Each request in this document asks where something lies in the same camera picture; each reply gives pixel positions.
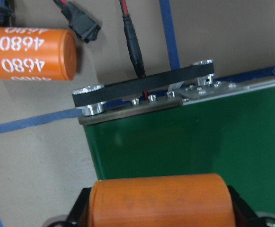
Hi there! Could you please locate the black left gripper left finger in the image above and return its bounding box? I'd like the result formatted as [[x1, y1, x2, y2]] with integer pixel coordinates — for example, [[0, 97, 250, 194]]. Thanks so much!
[[66, 188, 91, 227]]

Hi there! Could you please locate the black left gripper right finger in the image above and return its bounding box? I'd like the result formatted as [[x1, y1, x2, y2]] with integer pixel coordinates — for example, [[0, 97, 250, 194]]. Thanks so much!
[[228, 186, 265, 227]]

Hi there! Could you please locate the plain orange cylinder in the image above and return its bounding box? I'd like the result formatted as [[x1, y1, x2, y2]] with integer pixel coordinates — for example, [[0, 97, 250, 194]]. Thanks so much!
[[87, 174, 236, 227]]

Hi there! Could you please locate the orange cylinder with 4680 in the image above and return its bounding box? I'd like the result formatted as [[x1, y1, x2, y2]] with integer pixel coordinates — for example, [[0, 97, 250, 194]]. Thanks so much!
[[0, 27, 77, 81]]

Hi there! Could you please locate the green conveyor belt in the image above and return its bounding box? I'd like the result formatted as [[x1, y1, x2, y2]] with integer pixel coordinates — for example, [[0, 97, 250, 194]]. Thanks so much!
[[72, 60, 275, 215]]

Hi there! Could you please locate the black cable connector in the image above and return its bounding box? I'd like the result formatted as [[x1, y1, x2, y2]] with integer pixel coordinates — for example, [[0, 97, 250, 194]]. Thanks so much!
[[53, 0, 101, 43]]

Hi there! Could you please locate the red black power cable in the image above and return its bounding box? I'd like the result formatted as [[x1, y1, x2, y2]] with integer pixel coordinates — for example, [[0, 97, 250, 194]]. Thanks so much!
[[118, 0, 150, 100]]

